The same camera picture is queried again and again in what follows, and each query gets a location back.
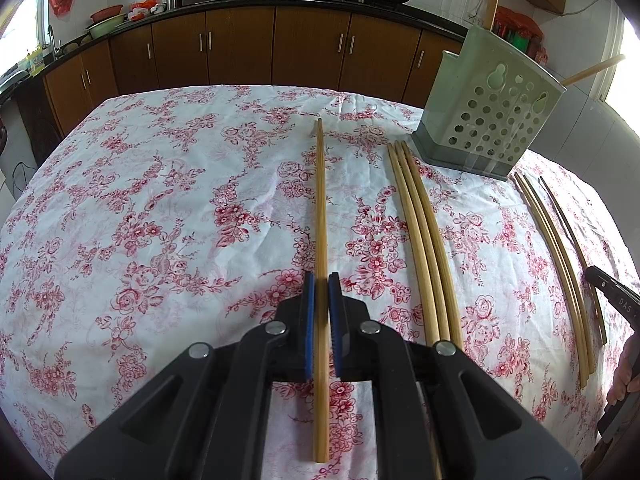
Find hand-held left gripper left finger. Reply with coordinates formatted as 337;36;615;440
54;270;317;480

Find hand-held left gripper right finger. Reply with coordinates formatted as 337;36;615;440
328;271;583;480

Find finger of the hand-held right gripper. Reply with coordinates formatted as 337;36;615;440
585;266;622;313

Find green perforated chopstick holder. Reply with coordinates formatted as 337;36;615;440
411;25;567;181

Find person's right hand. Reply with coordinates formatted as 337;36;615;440
606;342;640;408

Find red floral white tablecloth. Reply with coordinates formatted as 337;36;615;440
0;84;640;480

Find bright window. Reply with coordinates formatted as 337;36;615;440
0;0;51;81
597;15;640;106

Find brown kitchen base cabinets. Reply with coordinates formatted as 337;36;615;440
42;2;468;136

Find black kitchen countertop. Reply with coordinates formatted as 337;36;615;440
0;0;471;106

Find red and white plastic bag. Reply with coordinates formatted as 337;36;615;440
127;0;167;22

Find green basin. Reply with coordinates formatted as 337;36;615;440
86;14;127;39

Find yellow dish soap bottle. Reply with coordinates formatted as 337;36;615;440
25;50;48;77

